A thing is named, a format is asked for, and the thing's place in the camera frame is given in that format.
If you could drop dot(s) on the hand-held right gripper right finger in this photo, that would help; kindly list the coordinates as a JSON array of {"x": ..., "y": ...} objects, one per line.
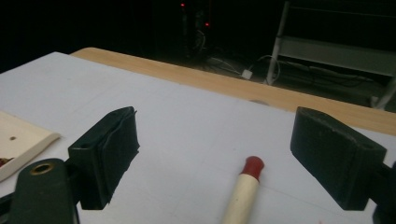
[{"x": 336, "y": 155}]

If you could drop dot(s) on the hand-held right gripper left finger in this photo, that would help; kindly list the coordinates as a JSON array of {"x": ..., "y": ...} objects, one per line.
[{"x": 109, "y": 155}]

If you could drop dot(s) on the white power adapter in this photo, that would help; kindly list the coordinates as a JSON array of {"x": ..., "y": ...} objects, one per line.
[{"x": 247, "y": 74}]

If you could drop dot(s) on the white metal desk frame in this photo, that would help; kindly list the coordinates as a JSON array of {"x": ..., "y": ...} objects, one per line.
[{"x": 327, "y": 53}]

